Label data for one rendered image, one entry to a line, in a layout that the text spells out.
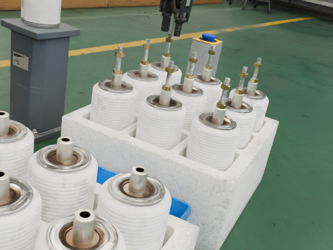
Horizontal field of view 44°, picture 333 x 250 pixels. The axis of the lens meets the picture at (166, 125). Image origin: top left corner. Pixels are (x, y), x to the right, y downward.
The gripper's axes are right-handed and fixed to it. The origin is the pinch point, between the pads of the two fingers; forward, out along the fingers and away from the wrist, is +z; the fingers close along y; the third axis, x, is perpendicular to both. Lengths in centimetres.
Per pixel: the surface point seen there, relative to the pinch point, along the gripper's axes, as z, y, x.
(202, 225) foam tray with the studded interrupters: 28, -42, 6
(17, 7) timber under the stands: 33, 185, 18
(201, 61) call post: 9.2, 4.4, -13.8
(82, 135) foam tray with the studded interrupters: 19.7, -19.0, 25.2
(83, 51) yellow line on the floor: 35, 99, -4
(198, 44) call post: 4.6, 6.0, -12.4
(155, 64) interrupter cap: 9.6, 1.0, 1.9
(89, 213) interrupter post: 7, -61, 35
